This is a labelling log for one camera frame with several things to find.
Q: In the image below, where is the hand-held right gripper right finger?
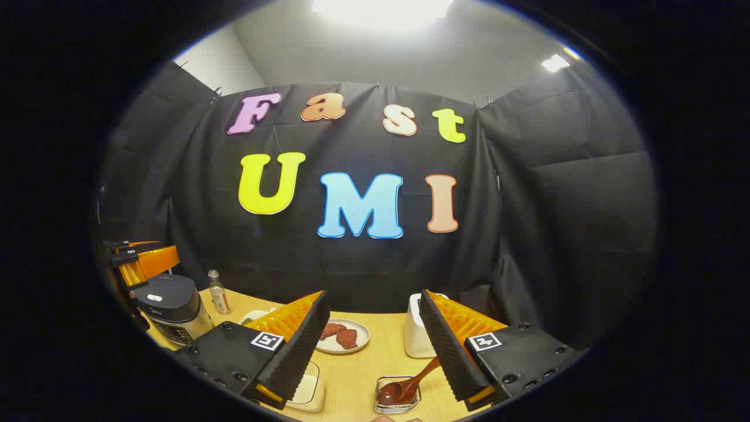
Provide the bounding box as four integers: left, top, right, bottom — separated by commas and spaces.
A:
418, 290, 587, 412

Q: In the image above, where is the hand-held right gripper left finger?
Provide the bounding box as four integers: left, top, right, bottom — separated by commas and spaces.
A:
175, 290, 332, 411

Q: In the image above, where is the silver black rice cooker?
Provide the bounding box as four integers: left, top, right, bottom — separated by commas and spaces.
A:
134, 274, 214, 350

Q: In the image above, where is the brown wooden spoon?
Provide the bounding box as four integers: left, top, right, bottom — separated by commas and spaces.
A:
377, 356, 441, 406

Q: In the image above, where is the clear glass chopstick holder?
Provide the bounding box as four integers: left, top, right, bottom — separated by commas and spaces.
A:
374, 376, 422, 414

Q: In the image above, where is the white toaster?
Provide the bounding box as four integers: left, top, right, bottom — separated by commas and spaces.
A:
403, 292, 449, 359

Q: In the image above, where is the white round plate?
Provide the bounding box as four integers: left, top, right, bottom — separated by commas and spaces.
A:
315, 318, 371, 355

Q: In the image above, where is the white divided bean dish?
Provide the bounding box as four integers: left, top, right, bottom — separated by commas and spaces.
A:
239, 308, 276, 326

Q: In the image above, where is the black backdrop cloth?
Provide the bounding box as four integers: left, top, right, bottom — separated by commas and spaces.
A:
97, 62, 658, 352

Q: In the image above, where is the large ceiling light panel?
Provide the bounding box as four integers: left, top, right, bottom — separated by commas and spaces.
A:
311, 0, 455, 28

